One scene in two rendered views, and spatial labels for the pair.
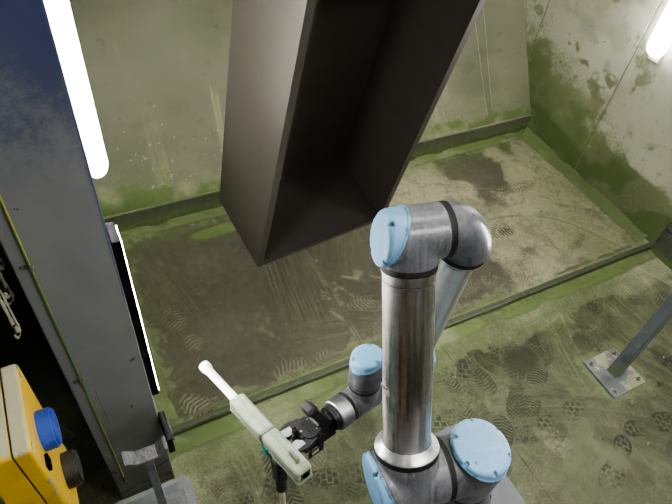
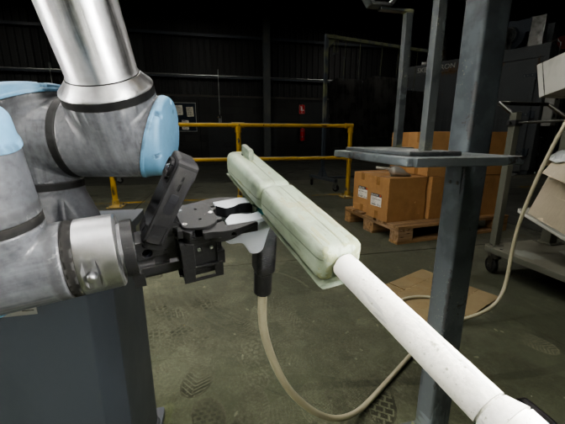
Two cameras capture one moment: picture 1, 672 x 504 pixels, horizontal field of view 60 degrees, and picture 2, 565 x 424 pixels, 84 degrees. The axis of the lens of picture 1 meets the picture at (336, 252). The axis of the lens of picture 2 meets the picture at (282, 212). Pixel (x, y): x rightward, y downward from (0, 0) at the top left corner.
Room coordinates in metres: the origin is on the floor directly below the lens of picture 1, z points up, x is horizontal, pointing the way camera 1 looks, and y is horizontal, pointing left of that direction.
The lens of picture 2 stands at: (1.03, 0.26, 0.82)
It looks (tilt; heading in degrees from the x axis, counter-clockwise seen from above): 13 degrees down; 201
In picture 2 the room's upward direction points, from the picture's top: straight up
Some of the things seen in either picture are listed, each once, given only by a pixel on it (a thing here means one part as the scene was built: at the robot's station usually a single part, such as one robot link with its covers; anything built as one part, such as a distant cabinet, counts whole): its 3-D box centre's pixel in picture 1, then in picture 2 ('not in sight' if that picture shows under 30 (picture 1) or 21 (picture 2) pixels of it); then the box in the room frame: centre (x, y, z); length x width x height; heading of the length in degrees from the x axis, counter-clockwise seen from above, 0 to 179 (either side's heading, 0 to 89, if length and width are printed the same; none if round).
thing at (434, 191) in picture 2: not in sight; (433, 193); (-2.04, 0.55, 0.33); 0.38 x 0.29 x 0.36; 132
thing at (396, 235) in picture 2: not in sight; (421, 217); (-2.15, 0.48, 0.07); 1.20 x 0.80 x 0.14; 130
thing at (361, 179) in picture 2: not in sight; (378, 190); (-2.06, 0.08, 0.32); 0.38 x 0.29 x 0.36; 131
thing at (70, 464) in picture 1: (70, 468); not in sight; (0.28, 0.31, 1.36); 0.05 x 0.02 x 0.05; 33
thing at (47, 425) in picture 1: (47, 429); not in sight; (0.28, 0.31, 1.48); 0.05 x 0.02 x 0.05; 33
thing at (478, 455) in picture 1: (470, 460); (35, 134); (0.62, -0.40, 0.83); 0.17 x 0.15 x 0.18; 111
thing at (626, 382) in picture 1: (613, 372); not in sight; (1.52, -1.33, 0.01); 0.20 x 0.20 x 0.01; 33
